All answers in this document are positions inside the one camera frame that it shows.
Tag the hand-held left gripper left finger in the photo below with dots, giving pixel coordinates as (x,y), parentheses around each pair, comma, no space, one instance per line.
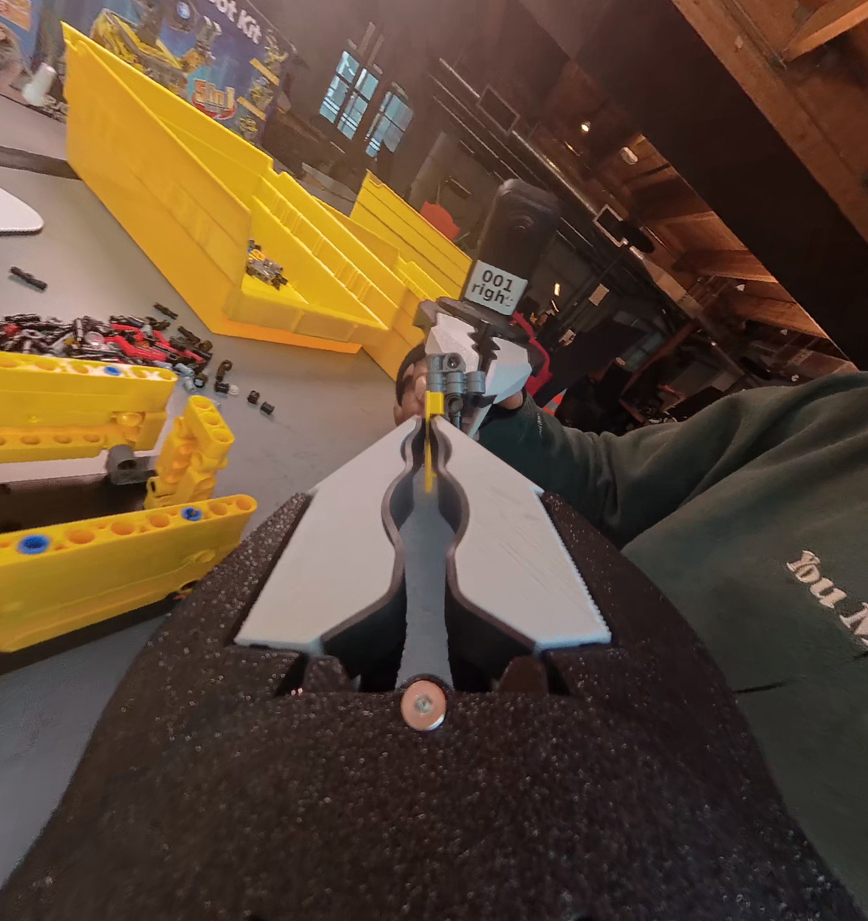
(326,576)

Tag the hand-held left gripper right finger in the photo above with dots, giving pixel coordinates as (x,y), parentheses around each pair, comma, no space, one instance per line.
(528,576)

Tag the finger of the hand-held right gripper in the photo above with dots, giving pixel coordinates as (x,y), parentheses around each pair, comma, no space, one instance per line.
(449,340)
(509,371)

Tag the small yellow lego subassembly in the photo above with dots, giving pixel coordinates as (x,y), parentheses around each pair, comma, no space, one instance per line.
(433,432)

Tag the yellow black lego model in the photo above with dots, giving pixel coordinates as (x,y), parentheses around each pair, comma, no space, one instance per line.
(60,561)

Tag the heap of lego parts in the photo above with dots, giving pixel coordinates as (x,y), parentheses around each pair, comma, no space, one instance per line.
(266,266)

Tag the pile of small lego pins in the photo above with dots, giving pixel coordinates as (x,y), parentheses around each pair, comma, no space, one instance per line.
(103,341)

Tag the person's right hand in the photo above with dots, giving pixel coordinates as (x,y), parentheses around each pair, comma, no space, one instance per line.
(410,389)

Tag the empty yellow storage bin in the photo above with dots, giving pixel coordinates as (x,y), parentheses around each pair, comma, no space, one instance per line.
(405,245)

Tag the paned window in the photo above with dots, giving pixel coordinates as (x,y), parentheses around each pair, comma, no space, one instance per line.
(362,101)

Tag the person's green sweatshirt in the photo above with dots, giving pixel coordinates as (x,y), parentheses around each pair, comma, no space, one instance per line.
(780,605)

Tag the yellow bin with small parts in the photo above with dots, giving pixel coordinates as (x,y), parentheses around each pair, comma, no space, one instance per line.
(161,202)

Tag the blue robot kit box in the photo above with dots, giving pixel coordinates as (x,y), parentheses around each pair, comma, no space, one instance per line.
(190,51)

